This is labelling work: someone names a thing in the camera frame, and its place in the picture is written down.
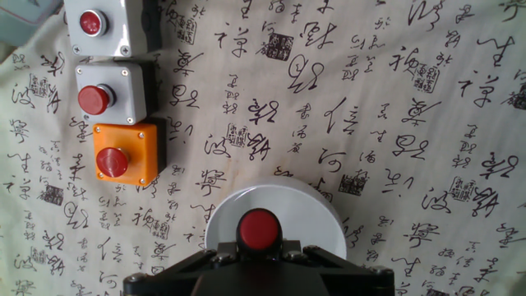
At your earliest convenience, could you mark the grey box flat red button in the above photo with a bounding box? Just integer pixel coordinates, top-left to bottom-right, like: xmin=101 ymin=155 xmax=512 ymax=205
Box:
xmin=62 ymin=0 xmax=164 ymax=58

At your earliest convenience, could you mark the black ladle with red tip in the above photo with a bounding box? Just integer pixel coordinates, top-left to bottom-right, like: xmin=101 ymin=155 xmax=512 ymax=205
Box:
xmin=235 ymin=207 xmax=284 ymax=261

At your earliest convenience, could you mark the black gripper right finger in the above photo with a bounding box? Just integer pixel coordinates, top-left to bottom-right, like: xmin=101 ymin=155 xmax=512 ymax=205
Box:
xmin=283 ymin=245 xmax=395 ymax=296

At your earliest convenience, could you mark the orange emergency stop button box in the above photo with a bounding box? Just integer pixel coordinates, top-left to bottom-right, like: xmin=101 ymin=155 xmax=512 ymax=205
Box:
xmin=92 ymin=118 xmax=168 ymax=187

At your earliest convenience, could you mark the clear plastic container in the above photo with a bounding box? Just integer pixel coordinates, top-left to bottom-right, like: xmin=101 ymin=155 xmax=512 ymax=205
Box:
xmin=0 ymin=0 xmax=66 ymax=47

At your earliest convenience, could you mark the grey box red mushroom button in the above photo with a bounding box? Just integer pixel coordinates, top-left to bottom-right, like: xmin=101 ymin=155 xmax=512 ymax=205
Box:
xmin=74 ymin=60 xmax=158 ymax=126

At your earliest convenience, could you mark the white ceramic bowl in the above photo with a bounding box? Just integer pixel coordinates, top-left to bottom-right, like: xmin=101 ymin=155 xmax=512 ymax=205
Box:
xmin=204 ymin=176 xmax=348 ymax=264

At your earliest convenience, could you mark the beige calligraphy print tablecloth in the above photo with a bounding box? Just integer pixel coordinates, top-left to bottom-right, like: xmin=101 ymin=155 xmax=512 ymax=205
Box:
xmin=0 ymin=0 xmax=526 ymax=296

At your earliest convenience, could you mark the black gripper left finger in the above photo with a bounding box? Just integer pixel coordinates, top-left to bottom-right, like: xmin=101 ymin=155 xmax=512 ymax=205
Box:
xmin=122 ymin=242 xmax=247 ymax=296

